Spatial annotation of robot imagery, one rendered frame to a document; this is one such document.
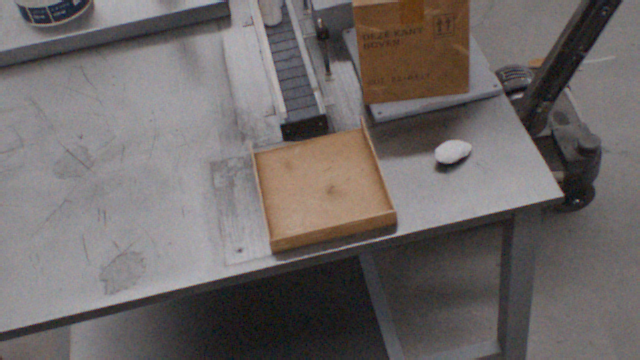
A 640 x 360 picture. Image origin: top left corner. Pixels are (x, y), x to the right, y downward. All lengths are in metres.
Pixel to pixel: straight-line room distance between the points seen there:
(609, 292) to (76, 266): 1.57
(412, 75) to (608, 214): 1.16
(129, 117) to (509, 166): 0.92
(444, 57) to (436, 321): 0.96
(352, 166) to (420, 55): 0.28
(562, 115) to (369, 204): 1.21
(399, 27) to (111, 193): 0.73
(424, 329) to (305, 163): 0.87
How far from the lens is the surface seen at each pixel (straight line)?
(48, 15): 2.31
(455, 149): 1.68
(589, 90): 3.18
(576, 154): 2.51
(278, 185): 1.69
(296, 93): 1.83
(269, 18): 2.05
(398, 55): 1.73
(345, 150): 1.74
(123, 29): 2.24
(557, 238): 2.65
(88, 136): 1.98
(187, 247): 1.63
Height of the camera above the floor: 2.03
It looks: 46 degrees down
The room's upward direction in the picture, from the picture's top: 11 degrees counter-clockwise
